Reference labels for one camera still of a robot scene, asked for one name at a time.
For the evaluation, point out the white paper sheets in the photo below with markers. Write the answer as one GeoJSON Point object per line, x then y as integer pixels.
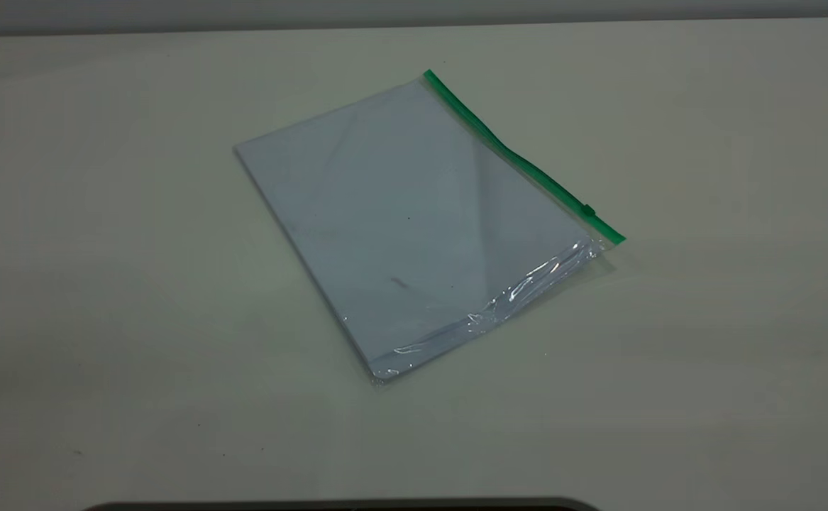
{"type": "Point", "coordinates": [399, 234]}

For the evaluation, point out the transparent zip bag green strip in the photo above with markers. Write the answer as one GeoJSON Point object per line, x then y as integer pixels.
{"type": "Point", "coordinates": [414, 213]}

